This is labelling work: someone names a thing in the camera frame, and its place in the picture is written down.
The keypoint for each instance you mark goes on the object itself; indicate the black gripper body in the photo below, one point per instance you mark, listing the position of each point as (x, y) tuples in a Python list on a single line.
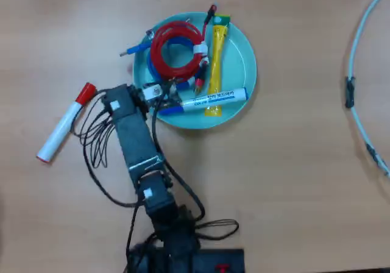
[(150, 92)]

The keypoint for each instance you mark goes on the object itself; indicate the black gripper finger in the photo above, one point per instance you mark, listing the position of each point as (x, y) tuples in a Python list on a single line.
[(170, 87), (178, 102)]

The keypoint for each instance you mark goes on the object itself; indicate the blue capped white marker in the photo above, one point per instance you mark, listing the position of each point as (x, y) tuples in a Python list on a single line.
[(213, 98)]

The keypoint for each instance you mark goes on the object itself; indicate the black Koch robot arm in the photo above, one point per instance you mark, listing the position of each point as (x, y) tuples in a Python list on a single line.
[(134, 136)]

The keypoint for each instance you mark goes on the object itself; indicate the green round bowl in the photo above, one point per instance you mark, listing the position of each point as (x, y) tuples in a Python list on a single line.
[(237, 59)]

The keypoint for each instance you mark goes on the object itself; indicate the yellow sachet packet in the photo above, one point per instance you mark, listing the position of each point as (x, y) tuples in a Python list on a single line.
[(217, 62)]

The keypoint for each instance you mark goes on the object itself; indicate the red capped white marker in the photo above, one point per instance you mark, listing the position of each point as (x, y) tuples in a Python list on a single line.
[(61, 126)]

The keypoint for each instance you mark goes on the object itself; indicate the red clamp knob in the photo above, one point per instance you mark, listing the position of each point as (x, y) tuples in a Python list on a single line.
[(221, 267)]

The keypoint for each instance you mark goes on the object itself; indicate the black tape wrap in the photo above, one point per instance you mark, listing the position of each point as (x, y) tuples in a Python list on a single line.
[(350, 91)]

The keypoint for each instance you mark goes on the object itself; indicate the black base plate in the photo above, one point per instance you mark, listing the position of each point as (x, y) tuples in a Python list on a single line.
[(219, 259)]

